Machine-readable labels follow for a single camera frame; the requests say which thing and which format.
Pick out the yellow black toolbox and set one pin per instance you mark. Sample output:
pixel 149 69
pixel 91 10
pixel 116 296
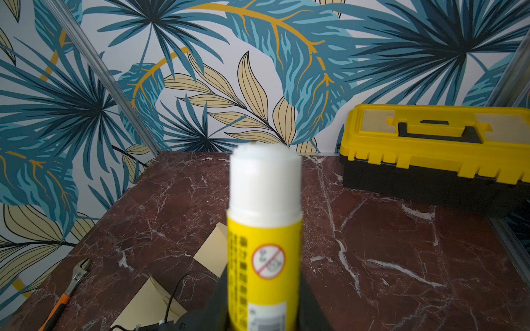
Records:
pixel 472 158

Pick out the orange handled wrench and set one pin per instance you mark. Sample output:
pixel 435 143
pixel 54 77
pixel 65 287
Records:
pixel 80 272

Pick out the yellow glue stick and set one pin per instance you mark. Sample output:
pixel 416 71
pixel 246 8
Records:
pixel 265 223

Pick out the manila envelope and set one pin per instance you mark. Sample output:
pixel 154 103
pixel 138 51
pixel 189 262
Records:
pixel 147 307
pixel 213 254

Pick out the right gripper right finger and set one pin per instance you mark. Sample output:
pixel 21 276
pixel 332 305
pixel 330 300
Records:
pixel 310 316

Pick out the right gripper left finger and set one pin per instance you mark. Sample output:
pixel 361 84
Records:
pixel 215 316

